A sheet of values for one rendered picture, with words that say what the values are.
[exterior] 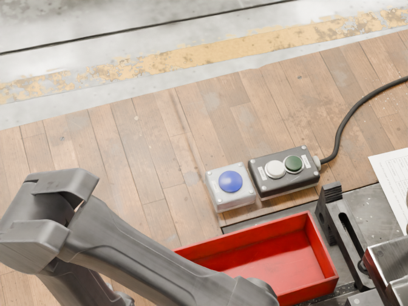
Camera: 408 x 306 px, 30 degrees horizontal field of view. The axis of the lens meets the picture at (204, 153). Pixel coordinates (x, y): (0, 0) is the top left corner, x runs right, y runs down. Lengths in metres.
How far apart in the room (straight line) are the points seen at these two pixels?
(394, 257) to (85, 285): 0.38
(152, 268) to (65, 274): 0.14
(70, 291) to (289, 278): 0.42
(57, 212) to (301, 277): 0.51
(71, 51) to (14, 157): 1.35
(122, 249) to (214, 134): 0.60
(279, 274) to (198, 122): 0.32
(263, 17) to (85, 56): 0.64
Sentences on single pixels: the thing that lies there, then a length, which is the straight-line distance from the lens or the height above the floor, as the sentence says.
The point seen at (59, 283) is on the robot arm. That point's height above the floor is 1.20.
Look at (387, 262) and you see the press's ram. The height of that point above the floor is 1.14.
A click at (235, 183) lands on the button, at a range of 1.24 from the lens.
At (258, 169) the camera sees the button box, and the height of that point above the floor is 0.93.
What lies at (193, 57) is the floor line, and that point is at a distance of 2.61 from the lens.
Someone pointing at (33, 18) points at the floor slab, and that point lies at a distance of 2.79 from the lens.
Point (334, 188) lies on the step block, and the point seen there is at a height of 0.99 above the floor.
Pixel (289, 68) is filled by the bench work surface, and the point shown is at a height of 0.90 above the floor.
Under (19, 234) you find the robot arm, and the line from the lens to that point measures 0.78.
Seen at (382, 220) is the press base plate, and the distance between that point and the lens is 1.29.
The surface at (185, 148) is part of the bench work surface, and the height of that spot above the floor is 0.90.
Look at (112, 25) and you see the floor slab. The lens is 2.73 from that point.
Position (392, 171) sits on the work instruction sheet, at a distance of 1.34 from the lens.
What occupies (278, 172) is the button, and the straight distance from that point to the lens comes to 1.26.
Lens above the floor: 2.01
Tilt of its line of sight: 57 degrees down
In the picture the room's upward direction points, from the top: 1 degrees clockwise
